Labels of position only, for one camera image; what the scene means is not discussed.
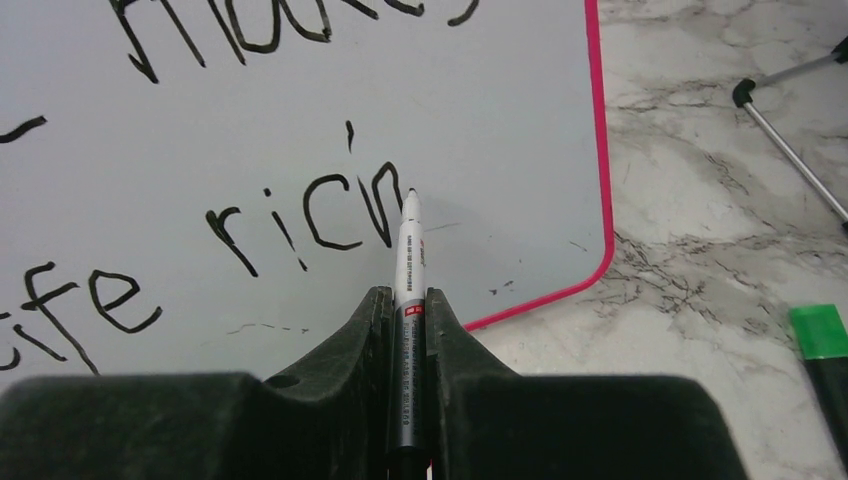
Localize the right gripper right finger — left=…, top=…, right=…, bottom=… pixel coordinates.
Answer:
left=425, top=288, right=747, bottom=479

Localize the green black highlighter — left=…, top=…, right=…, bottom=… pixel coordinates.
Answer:
left=789, top=304, right=847, bottom=470

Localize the white black-tipped marker pen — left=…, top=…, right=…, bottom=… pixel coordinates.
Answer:
left=386, top=189, right=430, bottom=479

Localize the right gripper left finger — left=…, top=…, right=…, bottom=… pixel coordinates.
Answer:
left=1, top=287, right=392, bottom=479

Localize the yellow-edged board on stand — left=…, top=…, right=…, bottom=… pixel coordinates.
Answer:
left=731, top=36, right=848, bottom=233

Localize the pink-framed whiteboard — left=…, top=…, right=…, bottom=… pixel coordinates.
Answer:
left=1, top=1, right=614, bottom=386

